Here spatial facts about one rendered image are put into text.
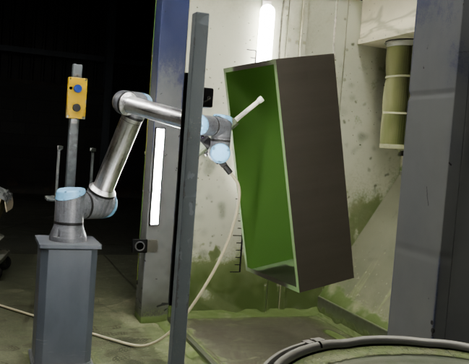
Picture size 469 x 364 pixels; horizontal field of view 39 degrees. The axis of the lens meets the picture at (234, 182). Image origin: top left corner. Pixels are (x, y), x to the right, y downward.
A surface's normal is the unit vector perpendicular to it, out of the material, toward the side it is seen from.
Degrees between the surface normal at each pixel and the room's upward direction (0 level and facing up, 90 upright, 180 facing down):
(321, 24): 90
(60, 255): 90
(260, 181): 90
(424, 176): 90
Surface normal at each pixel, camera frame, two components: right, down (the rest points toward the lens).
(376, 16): -0.93, -0.05
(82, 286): 0.35, 0.07
